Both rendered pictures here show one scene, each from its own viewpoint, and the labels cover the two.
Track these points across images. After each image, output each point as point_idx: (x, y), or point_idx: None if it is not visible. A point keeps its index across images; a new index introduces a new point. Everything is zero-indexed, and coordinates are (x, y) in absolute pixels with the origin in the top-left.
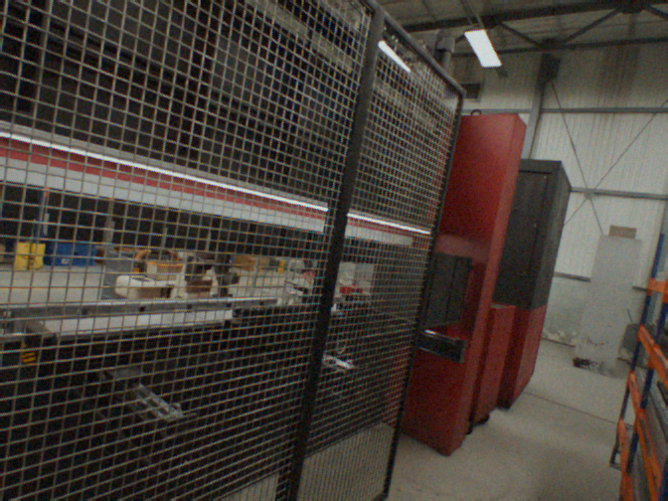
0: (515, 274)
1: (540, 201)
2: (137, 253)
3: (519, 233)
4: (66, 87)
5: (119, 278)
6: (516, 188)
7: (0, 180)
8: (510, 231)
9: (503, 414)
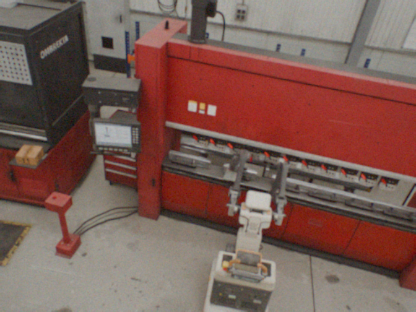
0: (83, 91)
1: (80, 35)
2: (266, 268)
3: (78, 64)
4: None
5: (275, 280)
6: (70, 33)
7: None
8: (75, 65)
9: (101, 161)
